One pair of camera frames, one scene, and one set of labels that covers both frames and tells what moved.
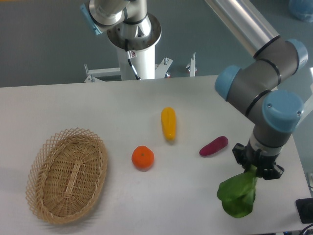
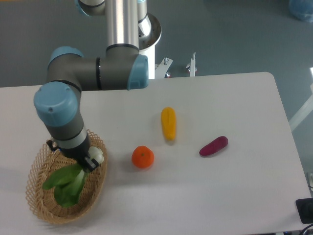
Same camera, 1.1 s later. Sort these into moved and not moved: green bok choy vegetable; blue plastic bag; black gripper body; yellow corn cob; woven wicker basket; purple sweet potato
Moved: green bok choy vegetable; black gripper body
Not moved: purple sweet potato; blue plastic bag; yellow corn cob; woven wicker basket
